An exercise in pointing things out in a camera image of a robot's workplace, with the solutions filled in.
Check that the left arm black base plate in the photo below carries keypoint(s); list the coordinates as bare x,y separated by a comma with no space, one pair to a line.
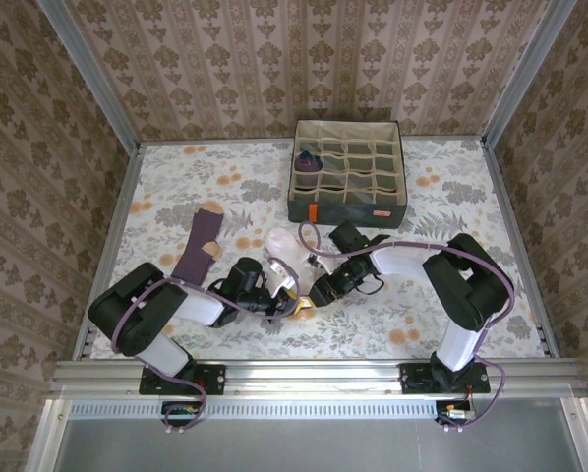
215,379

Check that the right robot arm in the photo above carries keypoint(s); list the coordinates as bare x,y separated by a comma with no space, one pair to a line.
466,290

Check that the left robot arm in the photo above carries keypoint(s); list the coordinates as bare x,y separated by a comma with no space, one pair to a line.
132,314

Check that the aluminium side rail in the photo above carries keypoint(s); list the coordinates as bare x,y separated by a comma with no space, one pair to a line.
512,221
109,246

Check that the purple sock with blue toe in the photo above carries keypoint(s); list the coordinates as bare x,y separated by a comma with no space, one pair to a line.
308,163

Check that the wide aluminium base rail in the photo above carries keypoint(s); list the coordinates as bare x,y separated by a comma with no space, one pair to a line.
348,382

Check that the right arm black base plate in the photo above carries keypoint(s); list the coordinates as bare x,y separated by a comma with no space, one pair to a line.
414,379

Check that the grey metal panel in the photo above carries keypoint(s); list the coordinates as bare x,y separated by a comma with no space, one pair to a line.
299,447

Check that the floral tablecloth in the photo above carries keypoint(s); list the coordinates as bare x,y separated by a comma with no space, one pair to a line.
200,172

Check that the black connector bracket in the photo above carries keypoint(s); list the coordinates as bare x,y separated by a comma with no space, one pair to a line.
178,413
456,414

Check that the white sock with striped cuff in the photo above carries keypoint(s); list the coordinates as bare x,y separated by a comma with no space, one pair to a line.
289,246

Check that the purple sock with tan toe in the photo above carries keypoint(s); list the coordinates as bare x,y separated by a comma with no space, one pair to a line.
195,251

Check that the aluminium frame post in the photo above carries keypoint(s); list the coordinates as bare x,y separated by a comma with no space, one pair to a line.
95,78
527,74

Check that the grey fabric sock organizer box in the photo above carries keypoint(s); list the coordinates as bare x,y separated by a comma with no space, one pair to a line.
348,214

